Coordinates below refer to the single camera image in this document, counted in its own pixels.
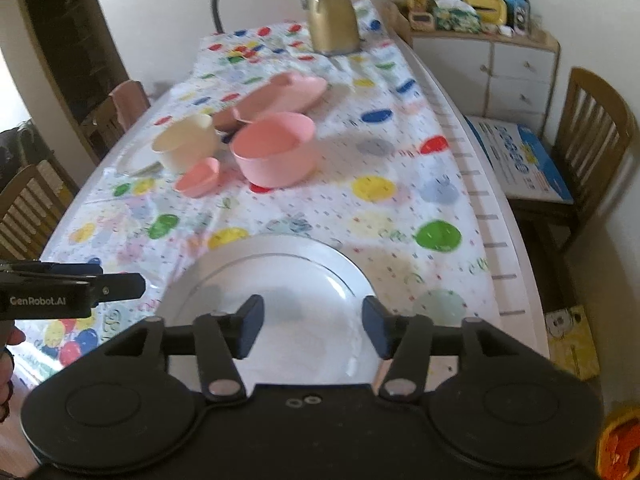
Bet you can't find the small pink heart dish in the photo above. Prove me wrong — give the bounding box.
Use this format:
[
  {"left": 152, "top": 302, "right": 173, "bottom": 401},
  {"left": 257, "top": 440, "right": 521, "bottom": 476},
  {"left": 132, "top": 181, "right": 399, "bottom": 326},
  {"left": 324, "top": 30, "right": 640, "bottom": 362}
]
[{"left": 174, "top": 157, "right": 220, "bottom": 198}]

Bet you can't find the cream bowl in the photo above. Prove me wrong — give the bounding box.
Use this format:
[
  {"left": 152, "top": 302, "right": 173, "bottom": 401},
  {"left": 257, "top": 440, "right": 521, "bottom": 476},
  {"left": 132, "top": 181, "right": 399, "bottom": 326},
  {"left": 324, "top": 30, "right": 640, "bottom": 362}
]
[{"left": 152, "top": 114, "right": 220, "bottom": 174}]

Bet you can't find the large pink bowl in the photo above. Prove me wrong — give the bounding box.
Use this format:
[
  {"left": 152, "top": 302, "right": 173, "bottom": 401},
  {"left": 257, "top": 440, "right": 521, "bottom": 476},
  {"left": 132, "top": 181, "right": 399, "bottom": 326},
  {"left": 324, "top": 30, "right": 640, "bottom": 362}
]
[{"left": 230, "top": 112, "right": 319, "bottom": 188}]

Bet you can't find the person's left hand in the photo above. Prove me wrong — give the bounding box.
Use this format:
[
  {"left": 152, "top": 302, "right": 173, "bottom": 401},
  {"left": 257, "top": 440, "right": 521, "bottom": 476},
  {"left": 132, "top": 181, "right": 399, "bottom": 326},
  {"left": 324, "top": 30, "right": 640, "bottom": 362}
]
[{"left": 0, "top": 327, "right": 26, "bottom": 424}]

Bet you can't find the wooden chair near left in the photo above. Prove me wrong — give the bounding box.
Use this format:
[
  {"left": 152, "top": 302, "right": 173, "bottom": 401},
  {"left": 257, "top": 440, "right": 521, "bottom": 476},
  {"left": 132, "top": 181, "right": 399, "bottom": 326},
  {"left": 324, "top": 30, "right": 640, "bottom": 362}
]
[{"left": 1, "top": 162, "right": 76, "bottom": 260}]

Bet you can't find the wooden chair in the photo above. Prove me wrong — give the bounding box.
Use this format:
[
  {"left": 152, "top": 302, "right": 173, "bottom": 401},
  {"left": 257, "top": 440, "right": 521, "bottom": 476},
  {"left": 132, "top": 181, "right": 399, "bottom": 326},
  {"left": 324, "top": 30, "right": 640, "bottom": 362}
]
[
  {"left": 80, "top": 95, "right": 128, "bottom": 160},
  {"left": 509, "top": 67, "right": 639, "bottom": 254},
  {"left": 1, "top": 162, "right": 76, "bottom": 260}
]

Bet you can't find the white round plate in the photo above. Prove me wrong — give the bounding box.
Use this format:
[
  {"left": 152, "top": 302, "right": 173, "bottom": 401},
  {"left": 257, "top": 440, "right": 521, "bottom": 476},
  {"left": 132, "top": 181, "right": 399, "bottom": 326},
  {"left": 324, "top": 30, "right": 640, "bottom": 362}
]
[{"left": 156, "top": 234, "right": 380, "bottom": 389}]

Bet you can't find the small white plate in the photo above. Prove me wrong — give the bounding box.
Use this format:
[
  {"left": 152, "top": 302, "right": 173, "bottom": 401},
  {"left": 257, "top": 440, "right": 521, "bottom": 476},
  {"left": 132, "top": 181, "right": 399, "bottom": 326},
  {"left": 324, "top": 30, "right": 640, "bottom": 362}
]
[{"left": 116, "top": 139, "right": 160, "bottom": 176}]

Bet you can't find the wooden chair far left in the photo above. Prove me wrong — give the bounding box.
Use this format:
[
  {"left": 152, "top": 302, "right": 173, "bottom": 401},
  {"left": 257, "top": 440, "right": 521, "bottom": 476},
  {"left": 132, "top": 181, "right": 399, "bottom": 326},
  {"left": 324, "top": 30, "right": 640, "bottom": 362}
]
[{"left": 80, "top": 95, "right": 128, "bottom": 160}]

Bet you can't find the yellow cartoon bag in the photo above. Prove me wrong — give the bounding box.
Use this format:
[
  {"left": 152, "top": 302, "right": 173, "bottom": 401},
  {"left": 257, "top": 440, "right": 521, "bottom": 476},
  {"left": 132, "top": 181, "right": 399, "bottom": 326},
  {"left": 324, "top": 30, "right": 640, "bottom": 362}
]
[{"left": 544, "top": 306, "right": 600, "bottom": 380}]

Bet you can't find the pink cloth on chair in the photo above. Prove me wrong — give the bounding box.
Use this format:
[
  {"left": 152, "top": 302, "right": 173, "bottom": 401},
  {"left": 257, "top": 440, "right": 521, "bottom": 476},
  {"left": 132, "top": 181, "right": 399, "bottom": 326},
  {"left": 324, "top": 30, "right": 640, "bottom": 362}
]
[{"left": 110, "top": 80, "right": 151, "bottom": 131}]

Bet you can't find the balloon pattern tablecloth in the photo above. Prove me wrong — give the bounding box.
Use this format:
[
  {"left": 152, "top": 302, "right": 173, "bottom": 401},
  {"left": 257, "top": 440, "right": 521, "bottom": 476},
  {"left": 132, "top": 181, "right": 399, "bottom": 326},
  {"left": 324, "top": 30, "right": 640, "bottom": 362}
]
[{"left": 13, "top": 0, "right": 500, "bottom": 387}]

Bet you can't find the blue white cardboard box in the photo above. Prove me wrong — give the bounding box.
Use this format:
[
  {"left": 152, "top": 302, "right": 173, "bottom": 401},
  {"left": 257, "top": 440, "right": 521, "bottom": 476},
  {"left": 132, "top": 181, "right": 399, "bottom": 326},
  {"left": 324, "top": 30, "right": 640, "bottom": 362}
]
[{"left": 465, "top": 116, "right": 573, "bottom": 204}]

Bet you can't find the orange toy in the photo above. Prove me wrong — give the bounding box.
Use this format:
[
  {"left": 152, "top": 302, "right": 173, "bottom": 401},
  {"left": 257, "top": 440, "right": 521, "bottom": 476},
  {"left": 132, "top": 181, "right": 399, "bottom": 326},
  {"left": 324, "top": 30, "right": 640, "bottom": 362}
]
[{"left": 596, "top": 403, "right": 640, "bottom": 480}]

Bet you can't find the pink bear-shaped plate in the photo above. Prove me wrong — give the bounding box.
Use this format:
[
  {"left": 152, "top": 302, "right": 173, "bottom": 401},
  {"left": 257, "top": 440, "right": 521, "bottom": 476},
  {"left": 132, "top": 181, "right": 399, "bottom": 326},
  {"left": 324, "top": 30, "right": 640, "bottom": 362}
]
[{"left": 213, "top": 72, "right": 329, "bottom": 132}]

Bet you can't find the white drawer cabinet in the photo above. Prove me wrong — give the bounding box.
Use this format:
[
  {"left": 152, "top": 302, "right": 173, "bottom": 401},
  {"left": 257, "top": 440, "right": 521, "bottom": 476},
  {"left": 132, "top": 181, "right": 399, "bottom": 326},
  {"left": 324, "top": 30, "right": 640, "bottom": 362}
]
[{"left": 384, "top": 2, "right": 561, "bottom": 136}]

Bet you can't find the wooden chair right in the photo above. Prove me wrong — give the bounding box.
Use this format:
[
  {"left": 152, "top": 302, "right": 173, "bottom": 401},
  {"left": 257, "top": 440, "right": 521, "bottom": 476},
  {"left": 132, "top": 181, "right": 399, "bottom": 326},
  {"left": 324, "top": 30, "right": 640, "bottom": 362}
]
[{"left": 509, "top": 67, "right": 639, "bottom": 254}]

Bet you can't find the white digital timer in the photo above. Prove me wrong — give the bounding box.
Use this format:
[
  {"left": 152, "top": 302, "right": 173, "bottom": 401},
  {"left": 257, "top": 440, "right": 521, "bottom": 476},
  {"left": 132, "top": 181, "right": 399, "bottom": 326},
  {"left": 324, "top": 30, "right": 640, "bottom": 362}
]
[{"left": 408, "top": 11, "right": 436, "bottom": 32}]

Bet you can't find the green floral tissue pack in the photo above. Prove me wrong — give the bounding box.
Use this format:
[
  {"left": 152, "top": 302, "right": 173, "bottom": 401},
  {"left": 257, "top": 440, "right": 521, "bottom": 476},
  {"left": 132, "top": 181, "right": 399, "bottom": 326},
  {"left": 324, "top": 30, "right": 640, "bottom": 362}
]
[{"left": 433, "top": 0, "right": 482, "bottom": 34}]

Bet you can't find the gold thermos jug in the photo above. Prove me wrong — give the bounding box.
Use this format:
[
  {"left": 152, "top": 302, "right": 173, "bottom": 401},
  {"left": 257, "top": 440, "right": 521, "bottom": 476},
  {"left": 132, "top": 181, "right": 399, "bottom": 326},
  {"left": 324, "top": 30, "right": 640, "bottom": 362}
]
[{"left": 300, "top": 0, "right": 360, "bottom": 56}]

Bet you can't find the yellow tissue box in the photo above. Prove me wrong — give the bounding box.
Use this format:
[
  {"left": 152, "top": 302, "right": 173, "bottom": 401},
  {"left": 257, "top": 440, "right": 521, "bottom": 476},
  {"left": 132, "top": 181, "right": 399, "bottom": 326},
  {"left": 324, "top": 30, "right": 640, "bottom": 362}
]
[{"left": 462, "top": 0, "right": 508, "bottom": 26}]

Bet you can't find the blue globe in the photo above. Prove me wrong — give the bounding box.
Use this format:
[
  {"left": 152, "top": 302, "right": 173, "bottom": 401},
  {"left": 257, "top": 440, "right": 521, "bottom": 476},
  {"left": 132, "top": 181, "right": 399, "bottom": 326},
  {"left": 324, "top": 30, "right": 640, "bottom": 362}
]
[{"left": 503, "top": 0, "right": 529, "bottom": 26}]

